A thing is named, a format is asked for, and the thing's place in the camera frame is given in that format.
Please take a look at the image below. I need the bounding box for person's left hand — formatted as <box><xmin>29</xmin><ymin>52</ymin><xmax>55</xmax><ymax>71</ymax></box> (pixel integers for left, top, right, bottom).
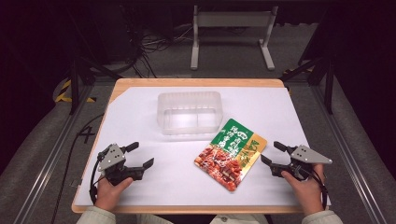
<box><xmin>94</xmin><ymin>176</ymin><xmax>134</xmax><ymax>213</ymax></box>

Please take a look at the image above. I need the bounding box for left hand-held gripper black cable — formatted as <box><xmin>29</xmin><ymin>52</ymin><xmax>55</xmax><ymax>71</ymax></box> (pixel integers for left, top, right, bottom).
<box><xmin>89</xmin><ymin>154</ymin><xmax>106</xmax><ymax>205</ymax></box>

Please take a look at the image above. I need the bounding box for black floor cable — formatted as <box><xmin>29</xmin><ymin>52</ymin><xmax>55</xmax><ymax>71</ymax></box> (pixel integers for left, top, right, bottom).
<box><xmin>49</xmin><ymin>113</ymin><xmax>106</xmax><ymax>224</ymax></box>

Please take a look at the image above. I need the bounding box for white table sheet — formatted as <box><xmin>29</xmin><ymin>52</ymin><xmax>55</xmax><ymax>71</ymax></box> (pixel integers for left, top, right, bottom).
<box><xmin>74</xmin><ymin>86</ymin><xmax>332</xmax><ymax>207</ymax></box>

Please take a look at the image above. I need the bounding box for aluminium floor rail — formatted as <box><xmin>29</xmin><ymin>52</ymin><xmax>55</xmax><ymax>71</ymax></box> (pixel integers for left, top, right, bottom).
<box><xmin>311</xmin><ymin>85</ymin><xmax>388</xmax><ymax>224</ymax></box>
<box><xmin>12</xmin><ymin>85</ymin><xmax>95</xmax><ymax>224</ymax></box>

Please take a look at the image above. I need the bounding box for hand-held gripper black cable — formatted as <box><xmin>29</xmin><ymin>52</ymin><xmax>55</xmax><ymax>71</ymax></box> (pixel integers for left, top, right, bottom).
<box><xmin>89</xmin><ymin>154</ymin><xmax>106</xmax><ymax>205</ymax></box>
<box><xmin>306</xmin><ymin>167</ymin><xmax>329</xmax><ymax>210</ymax></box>

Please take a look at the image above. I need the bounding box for yellow and black hazard tape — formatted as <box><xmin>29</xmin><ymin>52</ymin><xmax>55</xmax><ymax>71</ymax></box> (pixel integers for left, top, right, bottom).
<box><xmin>54</xmin><ymin>79</ymin><xmax>96</xmax><ymax>104</ymax></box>

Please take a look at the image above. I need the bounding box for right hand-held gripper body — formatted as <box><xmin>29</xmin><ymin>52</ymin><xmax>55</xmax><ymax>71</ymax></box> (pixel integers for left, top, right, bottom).
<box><xmin>270</xmin><ymin>145</ymin><xmax>333</xmax><ymax>181</ymax></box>

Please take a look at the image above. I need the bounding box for clear plastic container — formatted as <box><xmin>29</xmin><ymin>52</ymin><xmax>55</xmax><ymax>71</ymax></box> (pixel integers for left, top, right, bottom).
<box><xmin>157</xmin><ymin>91</ymin><xmax>224</xmax><ymax>136</ymax></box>

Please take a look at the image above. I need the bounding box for black metal stand leg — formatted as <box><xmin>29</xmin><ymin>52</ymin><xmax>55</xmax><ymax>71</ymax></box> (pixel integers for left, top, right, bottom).
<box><xmin>68</xmin><ymin>55</ymin><xmax>123</xmax><ymax>116</ymax></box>
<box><xmin>279</xmin><ymin>56</ymin><xmax>335</xmax><ymax>115</ymax></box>

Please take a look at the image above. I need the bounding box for green and red snack packet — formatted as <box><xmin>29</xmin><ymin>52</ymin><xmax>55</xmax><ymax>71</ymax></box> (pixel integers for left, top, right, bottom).
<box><xmin>193</xmin><ymin>118</ymin><xmax>268</xmax><ymax>192</ymax></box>

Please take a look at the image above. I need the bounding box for tangle of black cables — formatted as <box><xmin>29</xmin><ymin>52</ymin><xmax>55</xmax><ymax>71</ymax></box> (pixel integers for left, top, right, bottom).
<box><xmin>122</xmin><ymin>12</ymin><xmax>194</xmax><ymax>78</ymax></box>

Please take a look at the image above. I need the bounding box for right hand-held gripper black cable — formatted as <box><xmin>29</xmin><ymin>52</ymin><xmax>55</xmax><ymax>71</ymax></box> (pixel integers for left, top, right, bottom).
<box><xmin>306</xmin><ymin>167</ymin><xmax>329</xmax><ymax>210</ymax></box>

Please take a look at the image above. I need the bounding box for white metal stand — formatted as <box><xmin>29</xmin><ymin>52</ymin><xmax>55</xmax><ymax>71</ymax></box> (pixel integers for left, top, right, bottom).
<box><xmin>190</xmin><ymin>5</ymin><xmax>279</xmax><ymax>71</ymax></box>

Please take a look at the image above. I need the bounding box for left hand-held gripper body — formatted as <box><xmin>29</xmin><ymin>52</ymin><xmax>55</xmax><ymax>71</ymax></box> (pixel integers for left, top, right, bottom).
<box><xmin>97</xmin><ymin>143</ymin><xmax>145</xmax><ymax>187</ymax></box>

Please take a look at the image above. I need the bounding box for person's right hand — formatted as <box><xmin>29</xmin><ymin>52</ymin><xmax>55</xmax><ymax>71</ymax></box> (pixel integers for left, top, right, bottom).
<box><xmin>280</xmin><ymin>163</ymin><xmax>327</xmax><ymax>217</ymax></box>

